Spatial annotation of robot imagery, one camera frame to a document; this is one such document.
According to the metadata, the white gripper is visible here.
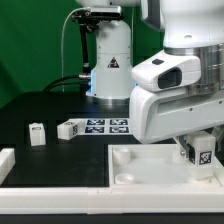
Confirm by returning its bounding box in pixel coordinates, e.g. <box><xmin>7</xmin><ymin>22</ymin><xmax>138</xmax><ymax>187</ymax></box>
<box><xmin>129</xmin><ymin>50</ymin><xmax>224</xmax><ymax>160</ymax></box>

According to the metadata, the white square tabletop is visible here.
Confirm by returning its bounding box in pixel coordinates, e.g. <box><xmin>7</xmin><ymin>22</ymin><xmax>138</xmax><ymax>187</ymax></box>
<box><xmin>108</xmin><ymin>144</ymin><xmax>224</xmax><ymax>187</ymax></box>

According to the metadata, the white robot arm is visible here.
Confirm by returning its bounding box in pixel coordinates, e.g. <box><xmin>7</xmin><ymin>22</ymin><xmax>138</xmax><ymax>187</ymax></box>
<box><xmin>77</xmin><ymin>0</ymin><xmax>224</xmax><ymax>162</ymax></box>

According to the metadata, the white U-shaped obstacle fence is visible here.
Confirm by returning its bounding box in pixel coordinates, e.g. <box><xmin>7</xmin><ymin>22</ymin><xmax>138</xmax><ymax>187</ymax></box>
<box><xmin>0</xmin><ymin>147</ymin><xmax>224</xmax><ymax>215</ymax></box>

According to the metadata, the apriltag base sheet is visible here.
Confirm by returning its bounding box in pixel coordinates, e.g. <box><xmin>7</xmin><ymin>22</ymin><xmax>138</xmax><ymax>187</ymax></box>
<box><xmin>71</xmin><ymin>118</ymin><xmax>130</xmax><ymax>135</ymax></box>

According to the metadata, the black cable bundle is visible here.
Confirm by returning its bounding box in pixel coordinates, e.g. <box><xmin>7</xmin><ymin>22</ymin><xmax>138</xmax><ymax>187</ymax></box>
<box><xmin>41</xmin><ymin>75</ymin><xmax>92</xmax><ymax>93</ymax></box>

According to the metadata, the black camera on stand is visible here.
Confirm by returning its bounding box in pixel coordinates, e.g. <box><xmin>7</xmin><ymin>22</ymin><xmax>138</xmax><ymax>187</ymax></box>
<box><xmin>71</xmin><ymin>6</ymin><xmax>123</xmax><ymax>74</ymax></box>

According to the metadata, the white camera cable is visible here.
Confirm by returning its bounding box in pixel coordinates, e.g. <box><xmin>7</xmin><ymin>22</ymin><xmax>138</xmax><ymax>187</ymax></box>
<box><xmin>60</xmin><ymin>7</ymin><xmax>92</xmax><ymax>93</ymax></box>

